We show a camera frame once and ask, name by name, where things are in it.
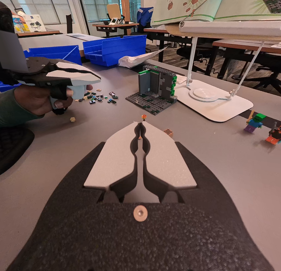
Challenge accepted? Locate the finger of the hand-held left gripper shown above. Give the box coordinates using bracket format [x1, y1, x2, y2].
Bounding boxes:
[55, 62, 97, 75]
[46, 70, 102, 87]

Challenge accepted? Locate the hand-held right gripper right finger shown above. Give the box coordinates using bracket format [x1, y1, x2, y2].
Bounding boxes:
[140, 121, 197, 203]

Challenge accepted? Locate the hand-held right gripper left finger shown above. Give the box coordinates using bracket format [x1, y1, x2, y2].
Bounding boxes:
[84, 122, 139, 203]

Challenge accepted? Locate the pile of small toy bricks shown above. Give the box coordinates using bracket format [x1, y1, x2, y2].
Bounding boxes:
[75, 89, 119, 105]

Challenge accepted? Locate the person's left forearm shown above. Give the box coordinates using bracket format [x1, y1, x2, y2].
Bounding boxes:
[0, 88, 44, 127]

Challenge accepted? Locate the grey desk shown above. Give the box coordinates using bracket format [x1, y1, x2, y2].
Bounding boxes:
[0, 33, 281, 271]

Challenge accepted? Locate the wooden-top office desk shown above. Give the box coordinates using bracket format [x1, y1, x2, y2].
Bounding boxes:
[144, 28, 193, 63]
[92, 23, 140, 37]
[213, 39, 281, 54]

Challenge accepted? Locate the person's left hand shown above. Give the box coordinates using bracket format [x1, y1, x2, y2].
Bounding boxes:
[14, 84, 93, 116]

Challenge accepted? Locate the blue plastic bin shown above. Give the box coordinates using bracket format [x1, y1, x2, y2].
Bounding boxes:
[0, 45, 82, 92]
[101, 35, 147, 67]
[83, 37, 103, 62]

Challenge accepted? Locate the white printed carton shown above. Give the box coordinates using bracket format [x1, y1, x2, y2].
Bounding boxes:
[21, 14, 47, 32]

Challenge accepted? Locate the white crumpled paper bag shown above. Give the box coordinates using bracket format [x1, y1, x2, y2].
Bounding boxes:
[118, 46, 168, 68]

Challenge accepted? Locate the grey toy brick building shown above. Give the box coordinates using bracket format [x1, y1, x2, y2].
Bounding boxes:
[126, 65, 178, 116]

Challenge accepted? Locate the white book stand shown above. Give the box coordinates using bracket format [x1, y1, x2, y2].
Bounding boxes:
[165, 21, 281, 122]

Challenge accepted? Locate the black honeycomb armrest pad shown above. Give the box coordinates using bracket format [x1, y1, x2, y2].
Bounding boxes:
[0, 127, 35, 175]

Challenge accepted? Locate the blue jacket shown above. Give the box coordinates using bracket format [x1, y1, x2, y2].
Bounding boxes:
[137, 7, 154, 26]

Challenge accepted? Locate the zombie figure holding tan sword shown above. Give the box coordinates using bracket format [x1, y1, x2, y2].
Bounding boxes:
[244, 110, 267, 133]

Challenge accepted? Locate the orange toy figure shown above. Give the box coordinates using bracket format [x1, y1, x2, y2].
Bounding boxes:
[265, 122, 281, 145]

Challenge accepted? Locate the pale green instruction booklet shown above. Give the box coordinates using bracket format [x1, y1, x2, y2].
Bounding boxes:
[150, 0, 281, 26]

